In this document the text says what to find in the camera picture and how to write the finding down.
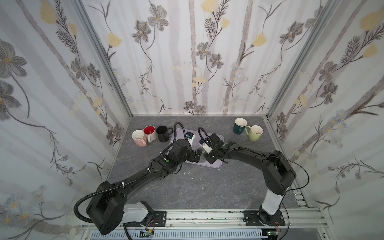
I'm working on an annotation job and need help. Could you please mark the black mounting plate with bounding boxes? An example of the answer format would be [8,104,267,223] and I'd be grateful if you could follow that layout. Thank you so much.
[243,211,286,227]
[124,211,167,228]

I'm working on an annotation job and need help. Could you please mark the white slotted cable duct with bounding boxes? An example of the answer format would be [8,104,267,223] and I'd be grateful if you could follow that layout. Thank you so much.
[89,229,268,240]

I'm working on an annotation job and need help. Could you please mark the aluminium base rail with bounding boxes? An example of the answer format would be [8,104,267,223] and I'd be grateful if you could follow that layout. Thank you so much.
[78,208,328,232]

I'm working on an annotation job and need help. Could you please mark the grey ceramic mug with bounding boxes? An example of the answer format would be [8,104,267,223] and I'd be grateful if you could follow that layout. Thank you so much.
[198,153,207,164]

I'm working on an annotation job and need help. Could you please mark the dark green ceramic mug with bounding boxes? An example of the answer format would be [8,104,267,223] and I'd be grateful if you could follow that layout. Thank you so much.
[233,118,248,135]

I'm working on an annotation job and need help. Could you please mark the black corrugated cable conduit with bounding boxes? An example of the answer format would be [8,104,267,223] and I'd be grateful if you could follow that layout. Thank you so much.
[73,179,127,224]

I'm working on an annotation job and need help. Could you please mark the light green ceramic mug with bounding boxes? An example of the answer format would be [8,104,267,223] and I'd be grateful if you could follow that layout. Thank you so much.
[245,125,264,142]

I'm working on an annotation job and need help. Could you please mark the lavender plastic tray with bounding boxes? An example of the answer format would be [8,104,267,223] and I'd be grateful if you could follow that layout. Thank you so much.
[176,128,222,169]

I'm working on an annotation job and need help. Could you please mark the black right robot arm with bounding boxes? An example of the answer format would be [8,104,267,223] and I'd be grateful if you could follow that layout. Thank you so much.
[200,134,297,226]

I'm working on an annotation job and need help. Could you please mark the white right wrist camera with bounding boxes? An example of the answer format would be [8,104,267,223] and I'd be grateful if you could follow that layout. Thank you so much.
[200,143,213,154]

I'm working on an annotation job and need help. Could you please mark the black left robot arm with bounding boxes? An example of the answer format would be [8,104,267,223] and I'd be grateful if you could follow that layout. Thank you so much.
[82,139,203,235]

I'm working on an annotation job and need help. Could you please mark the pink ceramic mug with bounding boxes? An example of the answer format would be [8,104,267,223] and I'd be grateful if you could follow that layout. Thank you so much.
[131,130,148,147]

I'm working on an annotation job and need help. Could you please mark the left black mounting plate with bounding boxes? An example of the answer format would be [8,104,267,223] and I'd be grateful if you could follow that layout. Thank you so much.
[124,211,167,228]

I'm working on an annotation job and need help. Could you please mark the cream mug red inside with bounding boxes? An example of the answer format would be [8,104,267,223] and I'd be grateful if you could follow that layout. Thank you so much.
[143,126,158,143]

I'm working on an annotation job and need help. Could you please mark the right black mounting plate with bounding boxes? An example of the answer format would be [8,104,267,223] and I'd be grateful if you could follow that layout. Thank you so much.
[243,211,286,227]

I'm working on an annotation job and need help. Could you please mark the black ceramic mug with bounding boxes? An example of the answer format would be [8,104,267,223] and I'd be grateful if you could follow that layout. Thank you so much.
[156,126,174,143]

